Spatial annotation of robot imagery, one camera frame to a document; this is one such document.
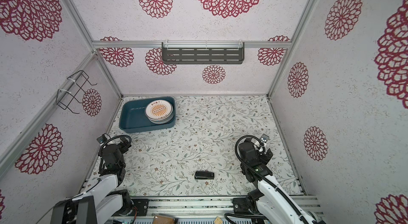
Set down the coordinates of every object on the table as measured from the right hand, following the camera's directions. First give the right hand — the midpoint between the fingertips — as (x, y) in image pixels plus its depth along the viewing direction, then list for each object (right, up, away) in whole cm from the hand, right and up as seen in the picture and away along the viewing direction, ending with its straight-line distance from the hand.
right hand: (259, 142), depth 81 cm
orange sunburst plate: (-57, +15, +23) cm, 64 cm away
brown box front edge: (-45, -30, -13) cm, 56 cm away
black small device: (-28, -17, +1) cm, 33 cm away
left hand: (-76, -2, +5) cm, 76 cm away
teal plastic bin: (-76, +11, +26) cm, 81 cm away
